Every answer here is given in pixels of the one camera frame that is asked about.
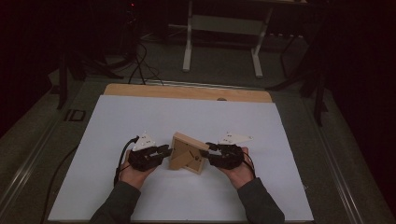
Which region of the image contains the metal floor rail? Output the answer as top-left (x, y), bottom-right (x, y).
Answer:
top-left (0, 118), bottom-right (64, 216)
top-left (303, 97), bottom-right (366, 224)

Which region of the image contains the black metal stand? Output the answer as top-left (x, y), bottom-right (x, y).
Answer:
top-left (264, 27), bottom-right (331, 127)
top-left (56, 46), bottom-right (125, 111)

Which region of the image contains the person's left hand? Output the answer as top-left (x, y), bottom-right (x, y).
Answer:
top-left (119, 150), bottom-right (164, 191)

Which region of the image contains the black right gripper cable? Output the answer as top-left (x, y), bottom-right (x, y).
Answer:
top-left (242, 151), bottom-right (258, 180)

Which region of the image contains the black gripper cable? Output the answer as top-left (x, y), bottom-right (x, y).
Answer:
top-left (113, 134), bottom-right (140, 188)
top-left (242, 151), bottom-right (258, 180)

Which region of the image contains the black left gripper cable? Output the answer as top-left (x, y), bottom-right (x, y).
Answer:
top-left (113, 134), bottom-right (140, 188)

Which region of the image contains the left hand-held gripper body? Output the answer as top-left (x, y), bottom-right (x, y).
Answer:
top-left (127, 131), bottom-right (163, 173)

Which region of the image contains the black floor socket box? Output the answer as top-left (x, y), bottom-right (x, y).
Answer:
top-left (64, 108), bottom-right (87, 123)

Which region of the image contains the person's right hand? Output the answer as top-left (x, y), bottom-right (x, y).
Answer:
top-left (217, 147), bottom-right (257, 191)

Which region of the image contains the white metal desk frame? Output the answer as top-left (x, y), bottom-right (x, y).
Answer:
top-left (167, 0), bottom-right (309, 79)

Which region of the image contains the bundle of black cables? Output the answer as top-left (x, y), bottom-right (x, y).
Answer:
top-left (127, 39), bottom-right (165, 86)

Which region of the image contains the white table sheet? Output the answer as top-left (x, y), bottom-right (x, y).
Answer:
top-left (48, 94), bottom-right (315, 222)

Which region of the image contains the black floor cable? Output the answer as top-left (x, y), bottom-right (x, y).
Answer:
top-left (39, 145), bottom-right (79, 224)

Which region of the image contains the wooden picture frame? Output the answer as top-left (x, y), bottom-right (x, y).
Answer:
top-left (168, 131), bottom-right (210, 175)

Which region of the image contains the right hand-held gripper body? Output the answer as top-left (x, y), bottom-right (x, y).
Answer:
top-left (206, 132), bottom-right (254, 171)

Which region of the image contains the dark tower with red light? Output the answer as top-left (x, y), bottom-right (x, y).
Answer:
top-left (123, 0), bottom-right (142, 62)

